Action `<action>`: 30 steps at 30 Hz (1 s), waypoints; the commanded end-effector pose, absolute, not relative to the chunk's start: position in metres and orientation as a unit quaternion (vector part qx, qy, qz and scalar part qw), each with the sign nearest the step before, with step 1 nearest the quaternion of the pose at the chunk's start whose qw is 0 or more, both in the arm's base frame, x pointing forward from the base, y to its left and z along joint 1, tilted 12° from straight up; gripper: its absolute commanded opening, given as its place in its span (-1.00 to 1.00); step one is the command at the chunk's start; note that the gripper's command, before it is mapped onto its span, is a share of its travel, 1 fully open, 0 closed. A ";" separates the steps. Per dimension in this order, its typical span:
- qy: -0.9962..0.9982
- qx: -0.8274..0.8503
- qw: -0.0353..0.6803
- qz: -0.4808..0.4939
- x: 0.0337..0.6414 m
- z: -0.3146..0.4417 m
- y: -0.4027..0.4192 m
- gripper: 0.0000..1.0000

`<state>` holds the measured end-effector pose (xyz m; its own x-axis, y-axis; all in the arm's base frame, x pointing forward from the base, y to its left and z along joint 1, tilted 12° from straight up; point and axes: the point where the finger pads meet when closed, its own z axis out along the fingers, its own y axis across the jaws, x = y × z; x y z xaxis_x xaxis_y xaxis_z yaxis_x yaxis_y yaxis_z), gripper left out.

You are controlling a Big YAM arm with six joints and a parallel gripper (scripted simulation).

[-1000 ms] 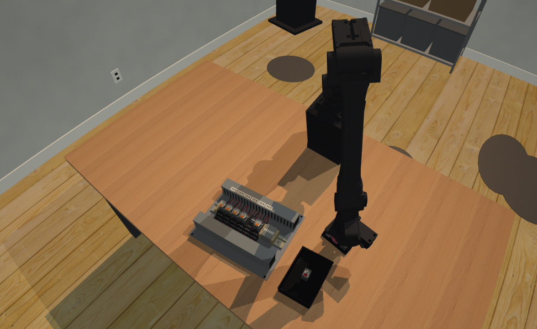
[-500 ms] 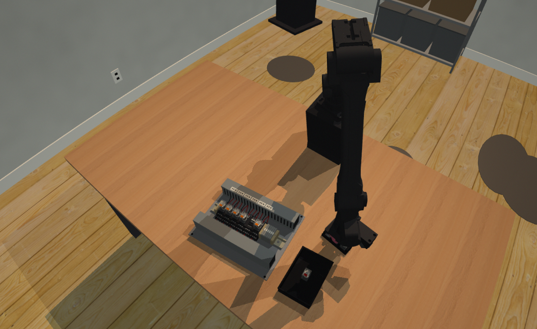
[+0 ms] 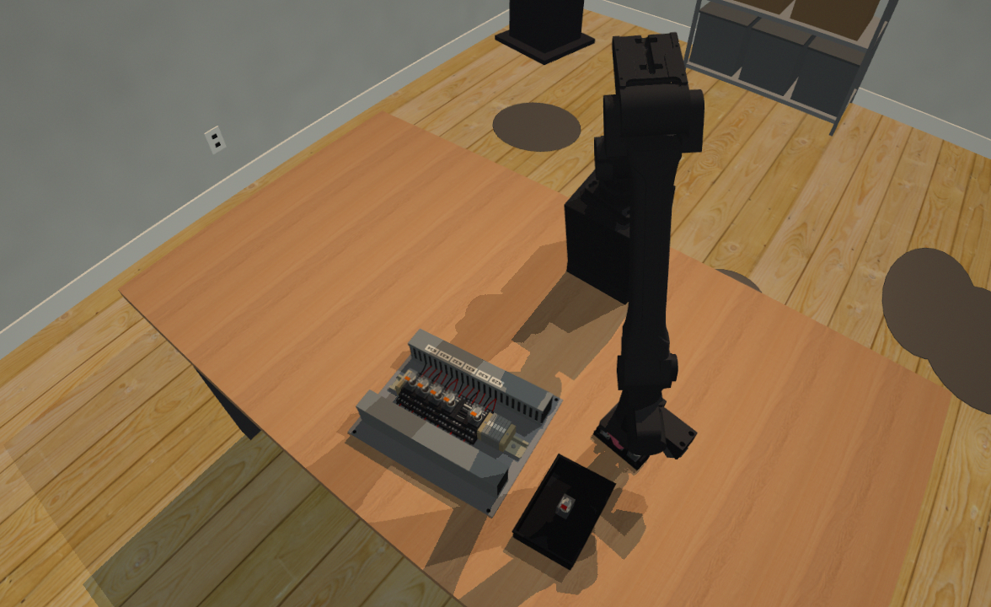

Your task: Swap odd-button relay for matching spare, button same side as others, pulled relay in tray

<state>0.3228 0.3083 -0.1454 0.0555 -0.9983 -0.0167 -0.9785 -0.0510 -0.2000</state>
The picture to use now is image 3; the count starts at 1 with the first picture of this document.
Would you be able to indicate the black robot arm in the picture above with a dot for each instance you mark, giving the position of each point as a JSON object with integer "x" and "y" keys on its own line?
{"x": 655, "y": 111}

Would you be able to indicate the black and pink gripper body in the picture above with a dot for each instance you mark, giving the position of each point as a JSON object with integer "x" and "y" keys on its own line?
{"x": 612, "y": 422}

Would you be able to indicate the black rectangular rack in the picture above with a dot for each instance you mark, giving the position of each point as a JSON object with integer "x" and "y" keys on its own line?
{"x": 622, "y": 454}

